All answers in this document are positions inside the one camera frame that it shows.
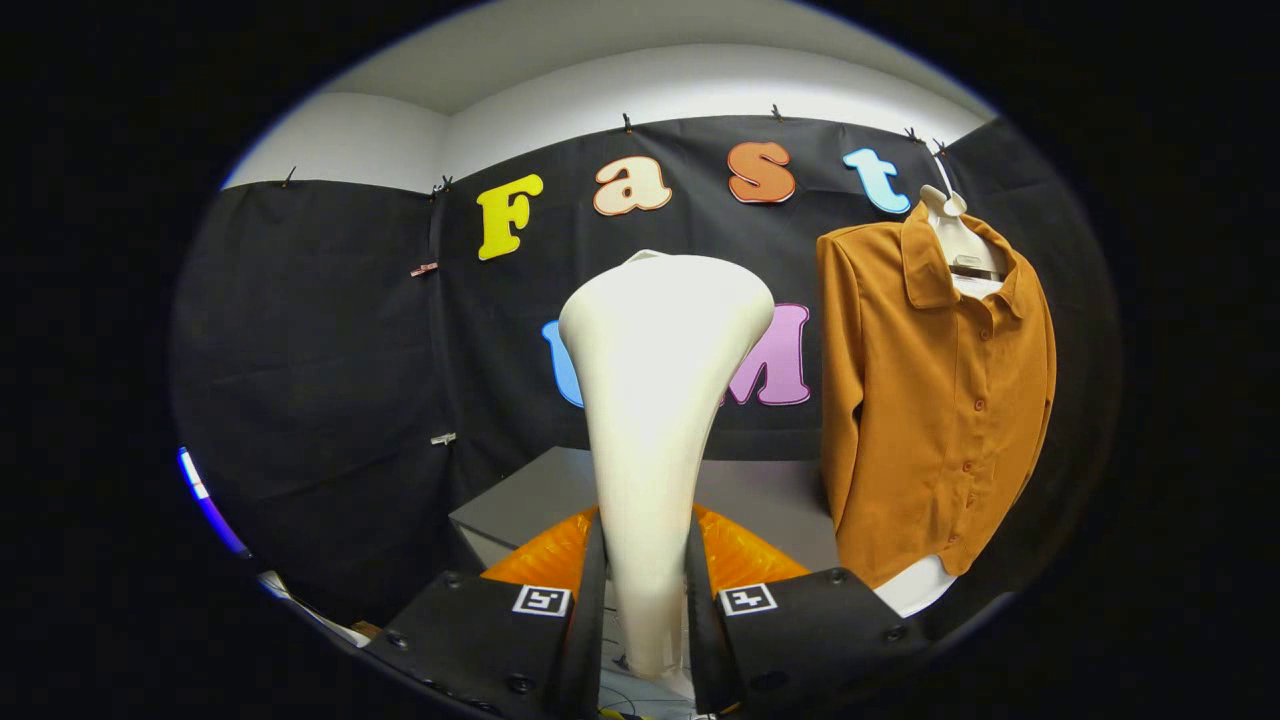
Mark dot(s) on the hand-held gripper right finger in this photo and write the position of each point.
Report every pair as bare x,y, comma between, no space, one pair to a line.
800,640

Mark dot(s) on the pink clip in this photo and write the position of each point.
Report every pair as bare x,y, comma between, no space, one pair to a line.
424,269

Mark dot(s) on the grey cabinet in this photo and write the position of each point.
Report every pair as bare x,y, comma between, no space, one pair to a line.
530,500

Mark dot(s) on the black backdrop cloth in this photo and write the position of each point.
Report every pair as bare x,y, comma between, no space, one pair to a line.
320,350

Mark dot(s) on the white fabric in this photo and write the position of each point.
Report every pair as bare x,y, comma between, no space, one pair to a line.
300,605

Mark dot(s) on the white garment steamer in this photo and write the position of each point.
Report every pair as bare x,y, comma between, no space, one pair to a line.
660,370

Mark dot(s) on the white mannequin torso hanger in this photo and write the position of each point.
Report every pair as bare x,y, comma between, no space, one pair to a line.
955,235

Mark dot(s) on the orange button-up shirt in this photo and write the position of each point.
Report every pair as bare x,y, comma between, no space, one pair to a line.
920,420

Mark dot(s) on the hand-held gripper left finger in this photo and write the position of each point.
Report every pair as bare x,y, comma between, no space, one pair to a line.
500,640

